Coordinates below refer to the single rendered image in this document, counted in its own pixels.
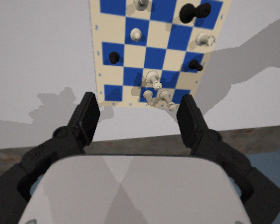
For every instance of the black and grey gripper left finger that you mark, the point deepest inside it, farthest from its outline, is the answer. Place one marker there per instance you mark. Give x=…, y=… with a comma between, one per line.
x=15, y=183

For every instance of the blue and cream chessboard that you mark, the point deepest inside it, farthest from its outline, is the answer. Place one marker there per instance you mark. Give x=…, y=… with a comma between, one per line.
x=167, y=46

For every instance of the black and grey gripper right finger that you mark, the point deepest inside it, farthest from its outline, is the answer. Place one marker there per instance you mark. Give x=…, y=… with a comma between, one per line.
x=259, y=195

